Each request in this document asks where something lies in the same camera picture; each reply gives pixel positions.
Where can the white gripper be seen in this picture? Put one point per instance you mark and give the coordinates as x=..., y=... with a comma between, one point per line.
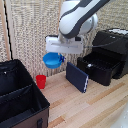
x=65, y=45

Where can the blue plastic bowl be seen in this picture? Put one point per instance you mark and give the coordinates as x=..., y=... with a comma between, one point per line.
x=51, y=60

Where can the black air fryer drawer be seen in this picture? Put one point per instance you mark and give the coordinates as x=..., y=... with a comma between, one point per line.
x=100, y=70

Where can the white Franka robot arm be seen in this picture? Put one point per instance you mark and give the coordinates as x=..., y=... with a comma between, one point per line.
x=78, y=18

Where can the navy blue book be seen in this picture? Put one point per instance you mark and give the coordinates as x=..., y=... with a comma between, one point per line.
x=76, y=77

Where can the red plastic cup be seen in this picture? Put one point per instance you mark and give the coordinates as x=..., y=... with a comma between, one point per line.
x=41, y=81

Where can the black fabric storage box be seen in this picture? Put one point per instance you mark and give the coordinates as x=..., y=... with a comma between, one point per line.
x=18, y=96

